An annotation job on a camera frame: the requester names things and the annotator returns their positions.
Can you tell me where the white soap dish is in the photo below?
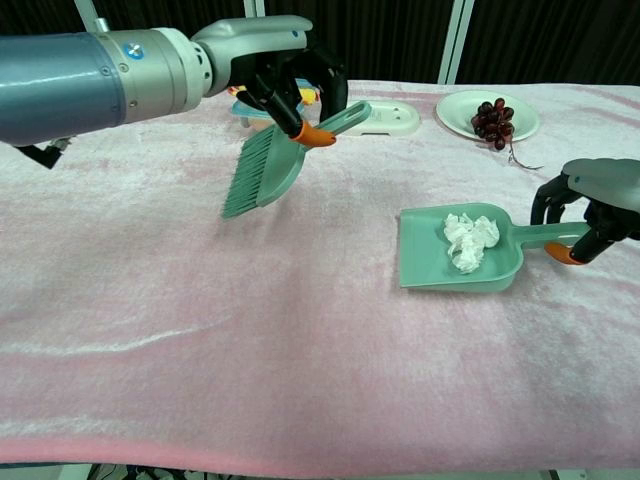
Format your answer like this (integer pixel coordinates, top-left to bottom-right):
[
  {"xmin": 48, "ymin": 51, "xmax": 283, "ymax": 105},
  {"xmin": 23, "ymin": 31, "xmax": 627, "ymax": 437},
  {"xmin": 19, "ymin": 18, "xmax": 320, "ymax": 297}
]
[{"xmin": 329, "ymin": 99, "xmax": 422, "ymax": 137}]

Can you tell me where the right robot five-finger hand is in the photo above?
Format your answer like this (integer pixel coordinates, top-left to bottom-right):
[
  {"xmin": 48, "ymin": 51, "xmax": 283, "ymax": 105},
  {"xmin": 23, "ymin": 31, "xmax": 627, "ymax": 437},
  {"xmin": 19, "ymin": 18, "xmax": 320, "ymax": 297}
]
[{"xmin": 530, "ymin": 158, "xmax": 640, "ymax": 265}]

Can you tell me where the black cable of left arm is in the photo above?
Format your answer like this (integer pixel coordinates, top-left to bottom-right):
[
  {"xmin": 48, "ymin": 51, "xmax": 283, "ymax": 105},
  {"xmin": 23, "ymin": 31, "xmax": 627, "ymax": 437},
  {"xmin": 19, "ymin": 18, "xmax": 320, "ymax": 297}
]
[{"xmin": 14, "ymin": 135, "xmax": 75, "ymax": 171}]

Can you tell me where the green plastic dustpan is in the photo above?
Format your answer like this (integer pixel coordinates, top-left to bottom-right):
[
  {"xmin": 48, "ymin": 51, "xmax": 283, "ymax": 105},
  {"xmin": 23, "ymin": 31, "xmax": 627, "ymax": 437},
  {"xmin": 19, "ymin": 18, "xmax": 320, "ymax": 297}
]
[{"xmin": 398, "ymin": 201, "xmax": 594, "ymax": 294}]

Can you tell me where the white round plate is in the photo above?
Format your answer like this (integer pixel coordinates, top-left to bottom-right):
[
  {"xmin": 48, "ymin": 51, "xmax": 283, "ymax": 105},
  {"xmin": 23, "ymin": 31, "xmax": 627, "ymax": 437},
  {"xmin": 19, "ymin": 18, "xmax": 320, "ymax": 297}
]
[{"xmin": 435, "ymin": 90, "xmax": 541, "ymax": 144}]

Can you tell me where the black curtain panel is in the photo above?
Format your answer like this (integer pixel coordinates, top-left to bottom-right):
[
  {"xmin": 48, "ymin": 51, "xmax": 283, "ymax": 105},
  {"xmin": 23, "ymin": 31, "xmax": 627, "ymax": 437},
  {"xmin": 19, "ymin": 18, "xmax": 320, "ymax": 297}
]
[
  {"xmin": 457, "ymin": 0, "xmax": 640, "ymax": 87},
  {"xmin": 267, "ymin": 0, "xmax": 454, "ymax": 84},
  {"xmin": 92, "ymin": 0, "xmax": 249, "ymax": 31},
  {"xmin": 0, "ymin": 0, "xmax": 84, "ymax": 36}
]

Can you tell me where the yellow rubber chicken toy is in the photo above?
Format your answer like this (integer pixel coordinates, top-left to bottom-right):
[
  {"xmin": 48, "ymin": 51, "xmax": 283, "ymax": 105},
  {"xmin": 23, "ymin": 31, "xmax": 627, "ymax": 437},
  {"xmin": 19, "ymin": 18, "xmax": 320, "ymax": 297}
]
[{"xmin": 227, "ymin": 85, "xmax": 321, "ymax": 106}]

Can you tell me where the white paper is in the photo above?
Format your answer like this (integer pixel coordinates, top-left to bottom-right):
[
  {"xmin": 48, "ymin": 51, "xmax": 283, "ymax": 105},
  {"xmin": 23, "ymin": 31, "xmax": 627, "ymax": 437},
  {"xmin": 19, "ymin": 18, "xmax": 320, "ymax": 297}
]
[{"xmin": 442, "ymin": 212, "xmax": 503, "ymax": 275}]

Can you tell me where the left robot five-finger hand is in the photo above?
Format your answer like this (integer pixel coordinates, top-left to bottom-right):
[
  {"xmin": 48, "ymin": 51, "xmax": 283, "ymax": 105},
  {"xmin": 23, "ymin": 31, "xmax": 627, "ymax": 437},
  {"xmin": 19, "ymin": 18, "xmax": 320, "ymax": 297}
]
[{"xmin": 189, "ymin": 14, "xmax": 350, "ymax": 150}]

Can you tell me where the dark red grape bunch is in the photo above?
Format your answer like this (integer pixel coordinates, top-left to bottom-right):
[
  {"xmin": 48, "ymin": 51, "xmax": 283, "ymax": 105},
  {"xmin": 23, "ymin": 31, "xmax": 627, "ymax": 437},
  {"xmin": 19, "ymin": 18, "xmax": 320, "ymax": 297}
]
[{"xmin": 470, "ymin": 98, "xmax": 544, "ymax": 171}]

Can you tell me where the green hand brush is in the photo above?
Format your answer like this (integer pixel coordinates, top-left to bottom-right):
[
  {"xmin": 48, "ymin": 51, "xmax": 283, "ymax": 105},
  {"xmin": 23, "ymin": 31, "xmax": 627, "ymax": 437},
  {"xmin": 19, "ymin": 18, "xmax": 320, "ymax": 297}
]
[{"xmin": 220, "ymin": 99, "xmax": 372, "ymax": 221}]

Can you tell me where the clear container blue lid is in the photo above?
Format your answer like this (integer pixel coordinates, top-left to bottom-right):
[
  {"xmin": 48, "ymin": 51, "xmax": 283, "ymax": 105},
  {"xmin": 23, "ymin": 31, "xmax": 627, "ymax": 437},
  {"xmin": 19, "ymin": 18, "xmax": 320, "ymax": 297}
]
[{"xmin": 230, "ymin": 97, "xmax": 316, "ymax": 134}]

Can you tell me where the pink velvet tablecloth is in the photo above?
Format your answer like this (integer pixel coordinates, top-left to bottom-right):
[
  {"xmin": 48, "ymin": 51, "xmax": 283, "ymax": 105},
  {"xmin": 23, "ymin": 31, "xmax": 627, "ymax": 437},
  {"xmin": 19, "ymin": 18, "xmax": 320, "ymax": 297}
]
[{"xmin": 0, "ymin": 78, "xmax": 640, "ymax": 474}]

